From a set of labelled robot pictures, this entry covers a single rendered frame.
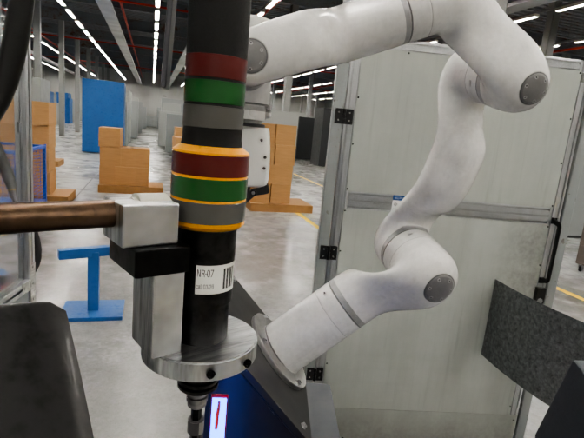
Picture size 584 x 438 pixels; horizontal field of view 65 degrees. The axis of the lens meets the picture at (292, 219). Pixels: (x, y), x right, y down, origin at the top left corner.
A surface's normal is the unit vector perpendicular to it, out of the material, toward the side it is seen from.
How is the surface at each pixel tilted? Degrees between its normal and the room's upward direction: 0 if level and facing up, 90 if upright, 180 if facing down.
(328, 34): 75
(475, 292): 90
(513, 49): 65
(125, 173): 90
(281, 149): 90
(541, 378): 90
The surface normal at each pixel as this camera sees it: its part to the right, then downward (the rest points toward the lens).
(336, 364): 0.07, 0.21
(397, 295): -0.40, 0.60
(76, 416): 0.55, -0.67
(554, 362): -0.92, -0.01
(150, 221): 0.63, 0.22
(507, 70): -0.31, 0.07
